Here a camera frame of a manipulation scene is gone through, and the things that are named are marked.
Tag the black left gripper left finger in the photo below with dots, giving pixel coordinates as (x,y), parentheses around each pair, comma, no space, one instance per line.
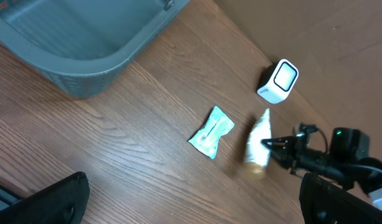
(62,202)

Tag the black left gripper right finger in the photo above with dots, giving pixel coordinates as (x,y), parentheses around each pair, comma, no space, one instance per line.
(322,203)

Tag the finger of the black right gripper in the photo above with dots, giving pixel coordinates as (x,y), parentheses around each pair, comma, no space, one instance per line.
(282,150)

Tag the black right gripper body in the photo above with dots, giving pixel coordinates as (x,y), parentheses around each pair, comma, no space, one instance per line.
(303,158)

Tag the white cosmetic tube gold cap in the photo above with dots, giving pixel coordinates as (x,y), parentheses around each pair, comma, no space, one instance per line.
(257,155)

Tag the teal snack packet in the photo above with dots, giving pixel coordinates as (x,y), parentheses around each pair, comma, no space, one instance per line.
(206,139)

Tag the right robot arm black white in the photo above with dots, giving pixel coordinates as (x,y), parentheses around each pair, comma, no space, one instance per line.
(345,159)

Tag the white barcode scanner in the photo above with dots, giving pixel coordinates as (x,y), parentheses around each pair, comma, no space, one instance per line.
(277,81)

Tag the grey plastic mesh basket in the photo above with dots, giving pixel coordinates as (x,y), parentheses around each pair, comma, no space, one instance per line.
(81,46)

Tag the black mounting rail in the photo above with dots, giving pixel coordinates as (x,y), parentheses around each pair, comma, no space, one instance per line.
(8,198)

